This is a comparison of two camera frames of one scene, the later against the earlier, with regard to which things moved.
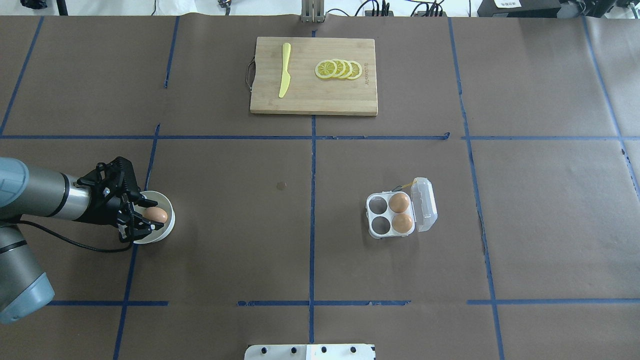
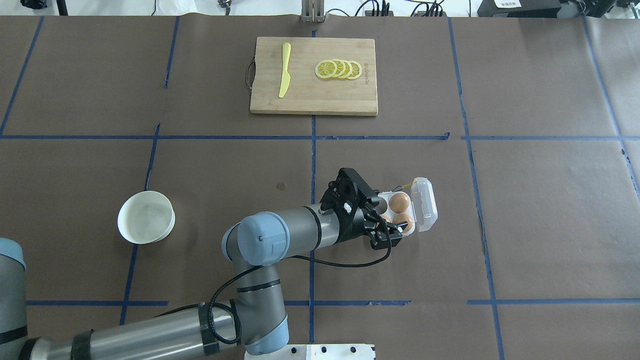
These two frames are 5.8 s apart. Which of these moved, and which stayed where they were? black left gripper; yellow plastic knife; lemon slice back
Moved: black left gripper
Stayed: lemon slice back; yellow plastic knife
